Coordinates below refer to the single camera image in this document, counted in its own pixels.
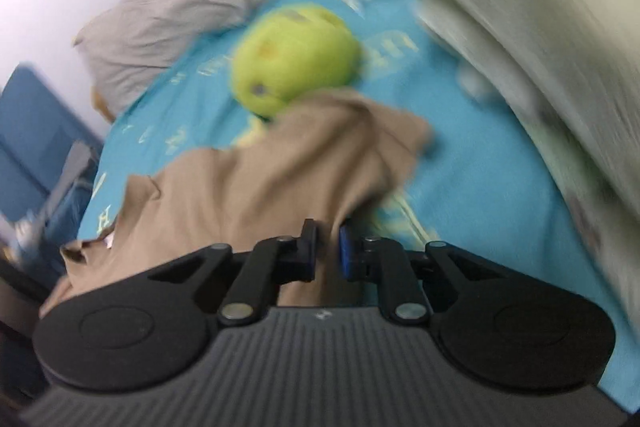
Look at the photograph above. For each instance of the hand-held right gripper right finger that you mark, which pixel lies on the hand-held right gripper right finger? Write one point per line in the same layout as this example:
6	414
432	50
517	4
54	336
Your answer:
346	252

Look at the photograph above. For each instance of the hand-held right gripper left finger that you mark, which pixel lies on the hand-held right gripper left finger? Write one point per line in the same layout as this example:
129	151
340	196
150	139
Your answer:
306	252

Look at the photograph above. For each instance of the tan shirt with white print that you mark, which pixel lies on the tan shirt with white print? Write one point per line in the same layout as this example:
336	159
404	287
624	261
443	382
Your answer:
280	177

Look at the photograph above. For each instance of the teal printed bed sheet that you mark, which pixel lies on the teal printed bed sheet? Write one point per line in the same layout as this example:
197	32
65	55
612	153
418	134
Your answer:
480	187

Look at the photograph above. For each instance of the green plush toy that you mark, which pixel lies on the green plush toy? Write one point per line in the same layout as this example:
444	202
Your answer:
295	57

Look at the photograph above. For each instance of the grey pillow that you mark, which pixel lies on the grey pillow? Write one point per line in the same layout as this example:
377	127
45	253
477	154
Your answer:
185	14

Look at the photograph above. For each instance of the blue furniture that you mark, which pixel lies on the blue furniture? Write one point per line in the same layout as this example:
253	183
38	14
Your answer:
40	142

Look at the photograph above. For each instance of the pale green blanket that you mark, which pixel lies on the pale green blanket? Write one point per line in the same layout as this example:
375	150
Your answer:
540	17

